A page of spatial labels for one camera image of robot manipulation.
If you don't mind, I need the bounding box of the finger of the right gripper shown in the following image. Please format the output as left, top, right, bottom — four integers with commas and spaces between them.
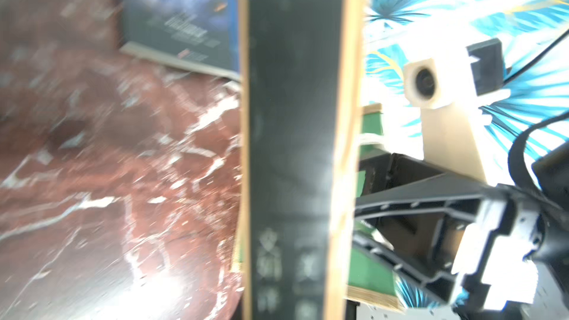
354, 177, 498, 222
353, 231, 458, 305

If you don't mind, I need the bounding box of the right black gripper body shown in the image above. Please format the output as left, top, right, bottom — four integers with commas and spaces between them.
456, 185, 568, 316

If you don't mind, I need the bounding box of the brown cover book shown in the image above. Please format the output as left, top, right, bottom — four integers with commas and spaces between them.
239, 0, 366, 319

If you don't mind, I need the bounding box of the dark wolf title book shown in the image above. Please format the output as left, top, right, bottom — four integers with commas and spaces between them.
119, 0, 241, 81

